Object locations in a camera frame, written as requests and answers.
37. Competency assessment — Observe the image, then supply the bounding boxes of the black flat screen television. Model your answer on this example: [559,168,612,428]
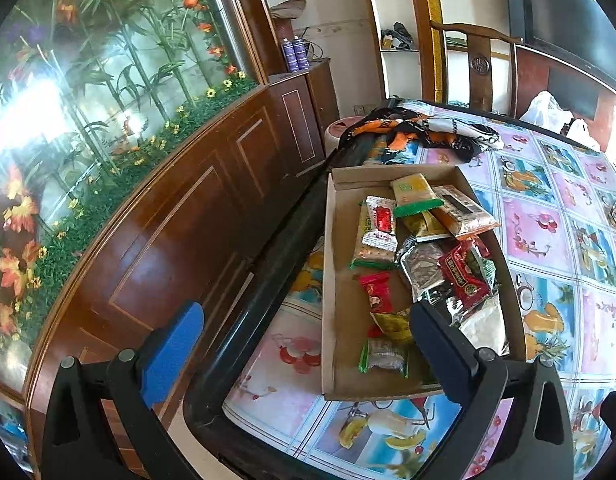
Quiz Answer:
[507,0,616,91]

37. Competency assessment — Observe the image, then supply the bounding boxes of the clear green edged packet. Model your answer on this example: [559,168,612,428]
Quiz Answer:
[358,338,410,378]

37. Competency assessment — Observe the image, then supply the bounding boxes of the dark green snack packet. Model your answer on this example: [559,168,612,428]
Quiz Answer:
[464,237,496,290]

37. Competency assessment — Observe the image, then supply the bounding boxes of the silver foil snack packet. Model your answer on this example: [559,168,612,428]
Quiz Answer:
[396,235,452,310]

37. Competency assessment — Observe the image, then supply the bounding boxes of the shallow cardboard box tray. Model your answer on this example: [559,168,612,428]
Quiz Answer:
[321,162,528,402]

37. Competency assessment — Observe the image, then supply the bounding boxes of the small red snack packet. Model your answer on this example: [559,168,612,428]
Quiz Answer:
[439,240,492,310]

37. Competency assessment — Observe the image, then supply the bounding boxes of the dark wooden chair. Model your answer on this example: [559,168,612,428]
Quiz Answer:
[430,21,522,116]

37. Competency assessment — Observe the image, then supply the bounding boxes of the olive yellow snack packet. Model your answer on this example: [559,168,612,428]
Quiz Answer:
[401,211,452,243]

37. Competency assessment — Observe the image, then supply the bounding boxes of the green yellow cracker packet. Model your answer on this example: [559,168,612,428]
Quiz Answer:
[390,174,445,218]
[350,195,398,270]

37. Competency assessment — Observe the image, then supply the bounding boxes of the orange black patterned cloth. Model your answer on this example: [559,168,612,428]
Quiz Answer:
[338,107,505,162]

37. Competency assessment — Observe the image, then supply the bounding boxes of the black shoes on shelf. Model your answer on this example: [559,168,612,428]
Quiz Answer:
[381,22,414,50]

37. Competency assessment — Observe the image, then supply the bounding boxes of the purple spray can right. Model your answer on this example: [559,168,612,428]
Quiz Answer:
[293,37,310,70]

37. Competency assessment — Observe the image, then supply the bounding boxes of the colourful patterned tablecloth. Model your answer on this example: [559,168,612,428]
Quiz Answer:
[222,122,616,479]

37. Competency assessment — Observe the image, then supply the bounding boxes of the orange cracker packet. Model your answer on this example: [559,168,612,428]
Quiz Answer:
[431,185,500,240]

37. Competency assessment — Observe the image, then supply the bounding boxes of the dark red snack packet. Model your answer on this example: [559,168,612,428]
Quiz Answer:
[397,240,445,302]

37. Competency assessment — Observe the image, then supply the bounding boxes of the purple spray can left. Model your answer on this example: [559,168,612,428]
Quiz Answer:
[282,38,299,73]

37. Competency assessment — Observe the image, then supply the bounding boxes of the red white small packet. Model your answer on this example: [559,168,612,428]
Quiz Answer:
[362,196,398,252]

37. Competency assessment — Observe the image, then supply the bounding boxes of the purple spray can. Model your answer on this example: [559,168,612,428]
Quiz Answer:
[282,38,299,73]
[293,37,310,70]

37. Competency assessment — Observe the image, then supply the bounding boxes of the bright red candy packet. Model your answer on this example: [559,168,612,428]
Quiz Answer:
[358,271,393,313]

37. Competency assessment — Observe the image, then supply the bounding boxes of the white plastic bag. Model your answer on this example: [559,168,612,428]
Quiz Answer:
[520,90,600,152]

